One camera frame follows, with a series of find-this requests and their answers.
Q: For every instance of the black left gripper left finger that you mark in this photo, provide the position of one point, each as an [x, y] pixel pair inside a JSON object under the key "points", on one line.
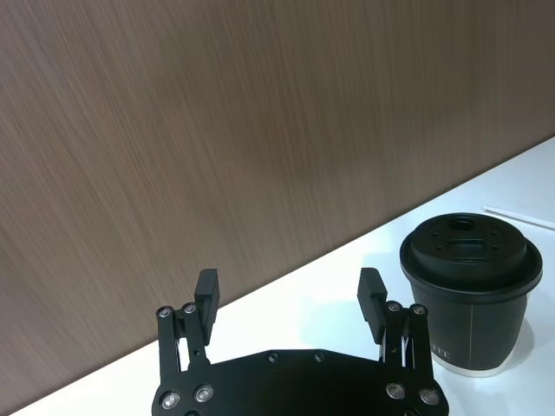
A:
{"points": [[205, 303]]}

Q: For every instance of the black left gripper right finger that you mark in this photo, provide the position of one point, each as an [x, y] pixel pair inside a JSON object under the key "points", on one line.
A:
{"points": [[373, 303]]}

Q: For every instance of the black plastic cup lid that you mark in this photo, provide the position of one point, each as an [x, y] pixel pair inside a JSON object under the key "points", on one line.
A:
{"points": [[470, 264]]}

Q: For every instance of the black paper coffee cup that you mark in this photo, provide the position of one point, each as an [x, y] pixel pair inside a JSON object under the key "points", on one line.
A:
{"points": [[477, 333]]}

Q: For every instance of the thin white paper-wrapped straw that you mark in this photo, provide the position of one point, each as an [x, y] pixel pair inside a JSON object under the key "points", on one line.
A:
{"points": [[524, 217]]}

